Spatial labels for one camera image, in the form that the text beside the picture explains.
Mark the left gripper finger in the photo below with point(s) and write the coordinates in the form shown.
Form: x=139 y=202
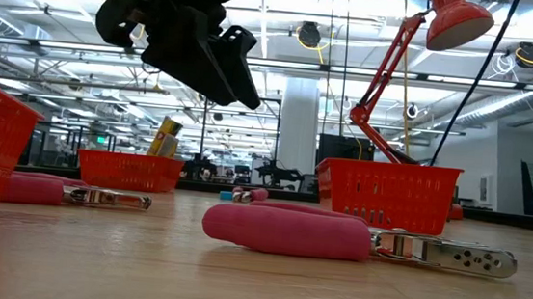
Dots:
x=187 y=55
x=240 y=60

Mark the yellow crayon box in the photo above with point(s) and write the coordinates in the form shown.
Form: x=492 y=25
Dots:
x=172 y=124
x=169 y=148

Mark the black background workstation frame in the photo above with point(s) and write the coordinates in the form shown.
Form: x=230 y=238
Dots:
x=203 y=134

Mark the black cabinet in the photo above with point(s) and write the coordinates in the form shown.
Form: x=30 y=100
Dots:
x=344 y=149

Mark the background black robot arm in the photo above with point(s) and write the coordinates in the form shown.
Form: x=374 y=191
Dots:
x=279 y=174
x=199 y=168

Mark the green exit sign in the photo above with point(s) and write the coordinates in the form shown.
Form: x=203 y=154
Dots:
x=101 y=140

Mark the white building column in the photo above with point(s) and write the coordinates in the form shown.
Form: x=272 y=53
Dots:
x=299 y=123

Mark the red desk lamp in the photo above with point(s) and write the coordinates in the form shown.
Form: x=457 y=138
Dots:
x=456 y=21

